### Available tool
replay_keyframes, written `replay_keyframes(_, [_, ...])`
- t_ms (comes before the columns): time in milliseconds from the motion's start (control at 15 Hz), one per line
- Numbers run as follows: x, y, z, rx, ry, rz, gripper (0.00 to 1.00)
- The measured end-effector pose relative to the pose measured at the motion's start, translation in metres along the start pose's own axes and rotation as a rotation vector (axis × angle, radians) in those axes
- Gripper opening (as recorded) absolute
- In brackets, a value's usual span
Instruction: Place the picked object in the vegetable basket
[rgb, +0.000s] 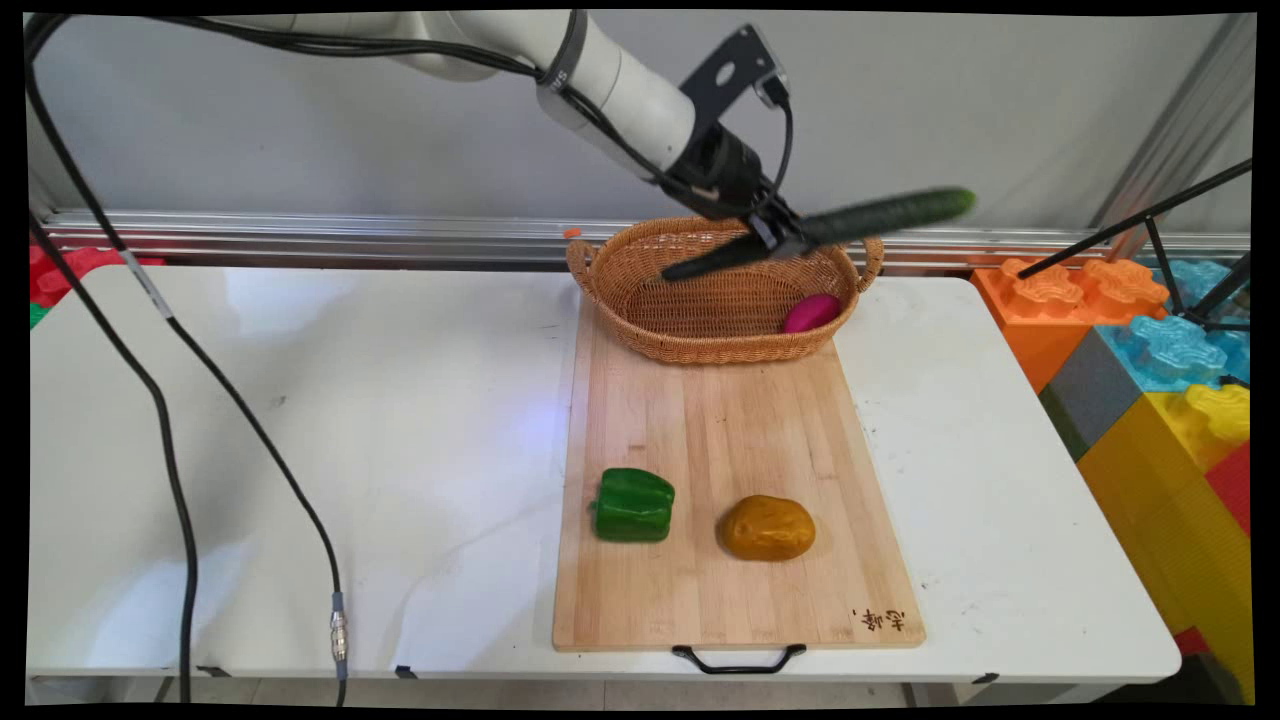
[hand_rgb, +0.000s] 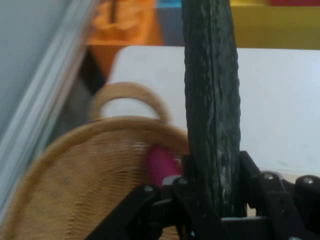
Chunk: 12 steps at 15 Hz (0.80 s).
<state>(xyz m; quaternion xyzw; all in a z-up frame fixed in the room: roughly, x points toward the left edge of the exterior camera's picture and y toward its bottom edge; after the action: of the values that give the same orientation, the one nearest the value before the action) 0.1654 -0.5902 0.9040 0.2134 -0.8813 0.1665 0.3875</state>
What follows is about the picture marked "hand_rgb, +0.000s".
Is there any gray giant building block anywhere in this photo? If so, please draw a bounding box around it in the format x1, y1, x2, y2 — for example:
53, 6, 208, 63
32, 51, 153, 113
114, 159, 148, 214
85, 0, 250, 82
155, 6, 186, 47

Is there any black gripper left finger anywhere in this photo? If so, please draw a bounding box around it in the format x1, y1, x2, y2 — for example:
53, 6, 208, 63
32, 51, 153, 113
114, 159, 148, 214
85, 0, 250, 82
86, 154, 223, 240

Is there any blue giant building block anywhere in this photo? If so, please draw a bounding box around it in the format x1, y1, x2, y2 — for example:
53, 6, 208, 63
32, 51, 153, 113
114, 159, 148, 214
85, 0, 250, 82
156, 0, 184, 9

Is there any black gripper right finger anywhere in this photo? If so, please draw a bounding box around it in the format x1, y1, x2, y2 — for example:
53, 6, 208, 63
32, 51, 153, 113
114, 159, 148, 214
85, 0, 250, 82
238, 150, 320, 240

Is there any dark green cucumber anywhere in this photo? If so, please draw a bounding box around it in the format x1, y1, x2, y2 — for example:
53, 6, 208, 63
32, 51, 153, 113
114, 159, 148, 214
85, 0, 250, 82
180, 0, 247, 219

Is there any yellow giant building block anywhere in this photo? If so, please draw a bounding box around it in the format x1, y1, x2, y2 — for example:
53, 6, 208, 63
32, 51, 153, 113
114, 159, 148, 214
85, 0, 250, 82
229, 0, 320, 50

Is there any pink toy sweet potato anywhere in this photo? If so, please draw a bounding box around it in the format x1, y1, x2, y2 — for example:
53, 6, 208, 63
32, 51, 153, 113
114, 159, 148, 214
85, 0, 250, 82
146, 143, 184, 187

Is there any orange giant building block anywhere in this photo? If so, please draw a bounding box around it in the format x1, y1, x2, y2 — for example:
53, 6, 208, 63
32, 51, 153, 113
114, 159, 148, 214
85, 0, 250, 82
85, 0, 164, 77

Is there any red giant building block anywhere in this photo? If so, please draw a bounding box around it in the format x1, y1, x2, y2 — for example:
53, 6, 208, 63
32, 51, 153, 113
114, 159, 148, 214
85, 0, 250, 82
269, 0, 320, 7

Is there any woven wicker basket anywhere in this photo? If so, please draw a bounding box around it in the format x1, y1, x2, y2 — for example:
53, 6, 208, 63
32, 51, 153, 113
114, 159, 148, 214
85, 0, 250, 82
0, 81, 191, 240

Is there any aluminium wall rail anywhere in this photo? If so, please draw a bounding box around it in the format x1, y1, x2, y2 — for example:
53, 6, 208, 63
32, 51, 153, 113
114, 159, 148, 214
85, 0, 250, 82
0, 0, 101, 213

